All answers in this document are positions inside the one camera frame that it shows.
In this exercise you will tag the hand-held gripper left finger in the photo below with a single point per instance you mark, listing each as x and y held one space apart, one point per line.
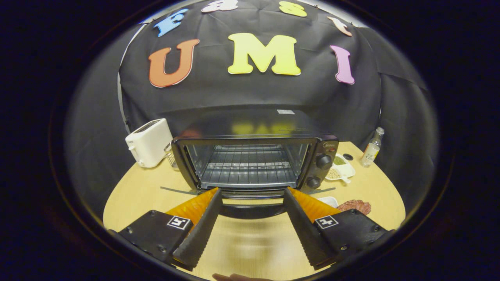
203 230

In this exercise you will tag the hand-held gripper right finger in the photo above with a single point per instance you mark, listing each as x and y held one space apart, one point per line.
306 230

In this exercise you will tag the white divided dish with grains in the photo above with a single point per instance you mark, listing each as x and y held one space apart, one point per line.
343 169

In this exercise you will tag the black round table grommet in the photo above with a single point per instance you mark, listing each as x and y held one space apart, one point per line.
348 157

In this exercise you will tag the black toaster oven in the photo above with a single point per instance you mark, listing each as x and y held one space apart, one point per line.
324 148

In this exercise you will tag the clear glass bottle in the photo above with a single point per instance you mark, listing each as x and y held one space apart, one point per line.
371 152

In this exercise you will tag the white rectangular plastic tray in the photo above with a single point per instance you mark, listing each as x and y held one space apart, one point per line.
329 201

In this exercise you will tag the red raw meat slice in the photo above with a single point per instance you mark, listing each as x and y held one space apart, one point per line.
353 206

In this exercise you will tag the white bread toaster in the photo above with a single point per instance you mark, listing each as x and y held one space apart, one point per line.
150 142

